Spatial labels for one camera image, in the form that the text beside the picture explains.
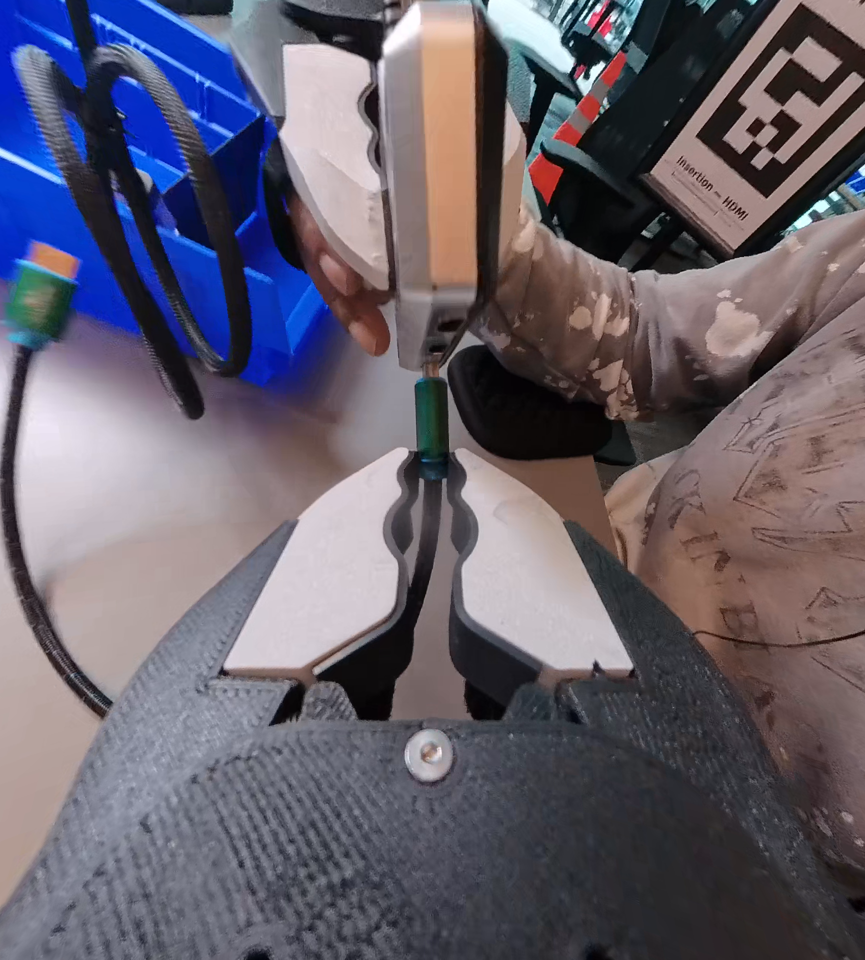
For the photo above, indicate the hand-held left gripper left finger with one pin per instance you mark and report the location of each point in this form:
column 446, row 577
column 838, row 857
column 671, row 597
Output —
column 320, row 585

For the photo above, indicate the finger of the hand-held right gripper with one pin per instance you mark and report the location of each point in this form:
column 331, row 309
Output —
column 327, row 150
column 516, row 172

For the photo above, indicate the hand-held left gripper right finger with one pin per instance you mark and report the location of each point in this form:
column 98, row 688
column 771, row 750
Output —
column 537, row 592

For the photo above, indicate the silver black hdmi hub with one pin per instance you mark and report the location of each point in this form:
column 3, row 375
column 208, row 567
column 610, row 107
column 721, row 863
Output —
column 440, row 150

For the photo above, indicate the person's right forearm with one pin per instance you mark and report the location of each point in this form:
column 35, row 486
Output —
column 665, row 322

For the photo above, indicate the person's right hand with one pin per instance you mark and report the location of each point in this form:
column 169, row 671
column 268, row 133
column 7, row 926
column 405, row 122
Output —
column 350, row 307

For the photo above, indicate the black office chair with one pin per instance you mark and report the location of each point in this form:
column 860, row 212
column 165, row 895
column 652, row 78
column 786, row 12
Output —
column 605, row 187

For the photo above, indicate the black padded chair armrest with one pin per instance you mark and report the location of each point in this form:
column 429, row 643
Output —
column 537, row 412

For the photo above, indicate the person's grey patterned clothing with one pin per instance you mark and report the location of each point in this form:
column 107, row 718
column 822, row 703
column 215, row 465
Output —
column 777, row 525

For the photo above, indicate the framed black-and-white tag sign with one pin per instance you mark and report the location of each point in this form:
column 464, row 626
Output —
column 777, row 90

